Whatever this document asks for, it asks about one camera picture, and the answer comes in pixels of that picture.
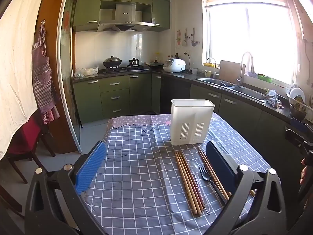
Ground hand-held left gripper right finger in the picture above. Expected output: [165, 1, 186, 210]
[205, 141, 289, 235]

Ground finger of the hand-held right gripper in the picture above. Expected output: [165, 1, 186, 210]
[285, 127, 307, 148]
[291, 117, 312, 131]

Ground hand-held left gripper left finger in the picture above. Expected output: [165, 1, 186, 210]
[24, 141, 108, 235]

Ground black plastic fork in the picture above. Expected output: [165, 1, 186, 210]
[199, 165, 228, 204]

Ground clear plastic sleeve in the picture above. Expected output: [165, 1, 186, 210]
[193, 163, 211, 214]

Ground light bamboo chopstick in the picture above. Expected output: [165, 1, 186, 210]
[174, 151, 197, 217]
[177, 151, 201, 216]

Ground white plastic utensil holder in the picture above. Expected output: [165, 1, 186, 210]
[170, 99, 216, 146]

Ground person's right hand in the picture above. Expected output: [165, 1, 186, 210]
[301, 157, 308, 185]

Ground dish rack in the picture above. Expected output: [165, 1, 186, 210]
[287, 85, 313, 128]

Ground white plate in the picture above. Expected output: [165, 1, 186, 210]
[289, 87, 305, 103]

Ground crumpled grey cloth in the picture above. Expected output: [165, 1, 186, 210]
[264, 89, 284, 108]

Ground right bundle of wooden chopsticks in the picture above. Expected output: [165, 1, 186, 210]
[202, 151, 256, 197]

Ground blue checked tablecloth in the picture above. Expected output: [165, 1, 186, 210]
[83, 113, 274, 235]

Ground purple patterned cloth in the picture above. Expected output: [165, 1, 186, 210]
[108, 113, 172, 129]

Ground steel double sink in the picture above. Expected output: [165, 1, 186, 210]
[196, 78, 267, 101]

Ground red cushioned wooden chair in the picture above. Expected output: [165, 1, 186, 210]
[5, 110, 57, 184]

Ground tall steel faucet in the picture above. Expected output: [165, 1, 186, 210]
[237, 52, 255, 87]

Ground wooden cutting board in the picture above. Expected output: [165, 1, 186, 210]
[218, 60, 246, 79]

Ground dark wooden chair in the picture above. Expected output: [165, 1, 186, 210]
[0, 183, 25, 219]

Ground kitchen window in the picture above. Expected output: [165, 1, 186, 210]
[202, 0, 304, 86]

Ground small steel faucet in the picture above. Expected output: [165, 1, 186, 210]
[206, 57, 218, 79]

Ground white plastic bags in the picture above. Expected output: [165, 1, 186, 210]
[74, 67, 99, 77]

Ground red checked apron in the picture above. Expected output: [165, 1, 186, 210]
[32, 20, 60, 125]

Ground gas stove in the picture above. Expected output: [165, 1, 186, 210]
[102, 65, 149, 74]

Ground white rice cooker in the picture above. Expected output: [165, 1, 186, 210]
[163, 58, 187, 73]

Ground black wok with lid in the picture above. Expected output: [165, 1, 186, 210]
[103, 56, 122, 68]

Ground sliding glass door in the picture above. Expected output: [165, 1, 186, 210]
[56, 0, 84, 153]

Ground white hanging sheet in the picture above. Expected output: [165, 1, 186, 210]
[0, 0, 49, 160]

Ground steel range hood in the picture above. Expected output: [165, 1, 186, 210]
[97, 2, 155, 33]

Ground green wall cabinets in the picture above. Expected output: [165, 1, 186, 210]
[73, 0, 171, 33]

